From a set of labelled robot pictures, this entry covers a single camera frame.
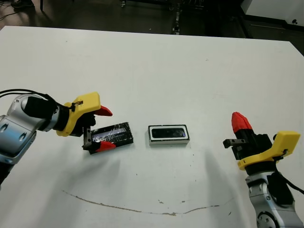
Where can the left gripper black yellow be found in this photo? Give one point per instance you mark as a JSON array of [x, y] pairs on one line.
[[78, 107]]

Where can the black chair leg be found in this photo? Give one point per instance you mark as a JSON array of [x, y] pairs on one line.
[[42, 4]]

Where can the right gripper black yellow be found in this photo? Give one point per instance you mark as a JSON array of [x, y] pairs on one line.
[[256, 147]]

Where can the glossy black box lid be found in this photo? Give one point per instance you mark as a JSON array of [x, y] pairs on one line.
[[114, 134]]

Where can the white cabinet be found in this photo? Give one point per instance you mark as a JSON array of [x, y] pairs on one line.
[[273, 8]]

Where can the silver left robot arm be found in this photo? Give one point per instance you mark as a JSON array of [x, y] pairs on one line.
[[16, 128]]

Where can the white-lined box base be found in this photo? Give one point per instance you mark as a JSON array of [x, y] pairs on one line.
[[166, 142]]

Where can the black camera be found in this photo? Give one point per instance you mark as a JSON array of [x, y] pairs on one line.
[[168, 133]]

